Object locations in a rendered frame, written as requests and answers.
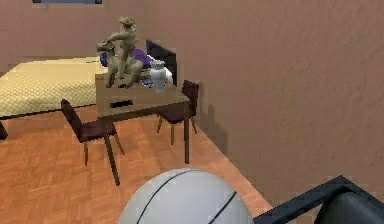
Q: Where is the white basketball with black lines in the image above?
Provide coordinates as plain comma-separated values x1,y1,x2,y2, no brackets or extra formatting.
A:
118,168,256,224

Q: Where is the dark maroon chair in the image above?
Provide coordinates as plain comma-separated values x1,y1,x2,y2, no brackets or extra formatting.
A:
156,79,200,146
60,98,125,167

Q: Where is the white vase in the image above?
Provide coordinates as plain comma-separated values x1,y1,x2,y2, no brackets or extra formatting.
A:
149,60,167,94

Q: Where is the brown wooden table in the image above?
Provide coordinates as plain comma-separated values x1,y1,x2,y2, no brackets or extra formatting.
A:
94,71,192,187

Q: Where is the dark blue book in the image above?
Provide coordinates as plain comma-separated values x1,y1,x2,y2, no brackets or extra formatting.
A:
140,76,155,88

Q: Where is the black remote control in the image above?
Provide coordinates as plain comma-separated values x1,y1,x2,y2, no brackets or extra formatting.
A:
109,99,134,109

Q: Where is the purple pillow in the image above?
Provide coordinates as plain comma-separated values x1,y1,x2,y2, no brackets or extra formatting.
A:
99,48,154,70

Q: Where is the tan horse rider statue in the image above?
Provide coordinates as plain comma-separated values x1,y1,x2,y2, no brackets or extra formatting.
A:
96,15,144,89

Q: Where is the bed with yellow cover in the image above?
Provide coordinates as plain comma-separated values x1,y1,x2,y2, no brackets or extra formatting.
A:
0,39,178,141

